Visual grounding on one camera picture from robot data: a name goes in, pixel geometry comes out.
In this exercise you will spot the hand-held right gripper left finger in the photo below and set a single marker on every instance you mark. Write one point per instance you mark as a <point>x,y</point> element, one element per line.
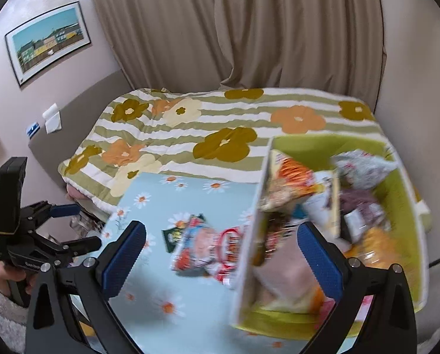
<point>125,256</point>

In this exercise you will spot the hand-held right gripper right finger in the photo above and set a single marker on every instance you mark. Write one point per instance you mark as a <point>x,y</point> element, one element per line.
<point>321,263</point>

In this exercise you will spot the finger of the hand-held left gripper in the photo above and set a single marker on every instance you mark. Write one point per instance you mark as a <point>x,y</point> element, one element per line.
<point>76,245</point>
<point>63,211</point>

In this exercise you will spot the gold snack packet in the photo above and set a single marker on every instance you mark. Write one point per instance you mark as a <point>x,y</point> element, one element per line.
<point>369,245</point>

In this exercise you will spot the brown snack packet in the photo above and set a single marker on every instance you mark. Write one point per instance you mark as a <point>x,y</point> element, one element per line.
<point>360,206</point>

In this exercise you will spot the white red snack packet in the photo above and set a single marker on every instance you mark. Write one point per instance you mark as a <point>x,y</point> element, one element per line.
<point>196,245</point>

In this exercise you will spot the red lettered snack packet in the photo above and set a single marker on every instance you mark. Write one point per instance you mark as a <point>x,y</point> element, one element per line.
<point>232,254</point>

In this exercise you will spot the green storage box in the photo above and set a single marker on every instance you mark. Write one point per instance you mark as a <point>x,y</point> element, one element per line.
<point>397,199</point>

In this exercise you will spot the person's left forearm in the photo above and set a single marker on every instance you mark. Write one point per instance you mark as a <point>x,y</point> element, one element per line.
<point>2,317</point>

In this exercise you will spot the person's left hand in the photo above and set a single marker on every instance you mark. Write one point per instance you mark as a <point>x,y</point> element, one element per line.
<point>11,278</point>

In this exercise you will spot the pale pink snack packet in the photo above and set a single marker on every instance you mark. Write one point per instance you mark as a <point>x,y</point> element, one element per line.
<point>286,269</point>

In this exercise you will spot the light blue daisy sheet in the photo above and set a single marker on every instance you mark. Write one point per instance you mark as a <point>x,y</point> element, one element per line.
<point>190,199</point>

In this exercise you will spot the orange red snack packet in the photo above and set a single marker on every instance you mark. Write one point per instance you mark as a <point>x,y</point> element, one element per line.
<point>290,180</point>

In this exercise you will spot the white patterned snack packet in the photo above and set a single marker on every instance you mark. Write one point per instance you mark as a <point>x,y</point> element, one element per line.
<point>363,169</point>

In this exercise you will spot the framed picture of houses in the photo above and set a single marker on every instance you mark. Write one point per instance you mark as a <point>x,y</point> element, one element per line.
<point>48,42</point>

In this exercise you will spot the striped floral blanket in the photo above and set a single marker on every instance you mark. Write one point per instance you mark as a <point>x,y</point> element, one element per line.
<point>212,118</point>

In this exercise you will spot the beige curtain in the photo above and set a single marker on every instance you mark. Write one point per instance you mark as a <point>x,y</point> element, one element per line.
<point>242,25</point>

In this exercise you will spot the blue wall socket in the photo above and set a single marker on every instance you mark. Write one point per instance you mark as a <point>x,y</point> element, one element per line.
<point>33,129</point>

